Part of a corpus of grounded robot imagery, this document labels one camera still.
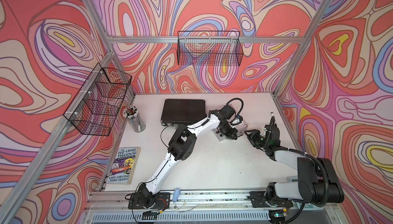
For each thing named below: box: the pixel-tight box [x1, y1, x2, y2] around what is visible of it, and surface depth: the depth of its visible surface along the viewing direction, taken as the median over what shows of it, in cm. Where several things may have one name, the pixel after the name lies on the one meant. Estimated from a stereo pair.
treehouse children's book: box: [106, 146, 141, 185], surface depth 84 cm
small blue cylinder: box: [171, 187, 181, 203], surface depth 75 cm
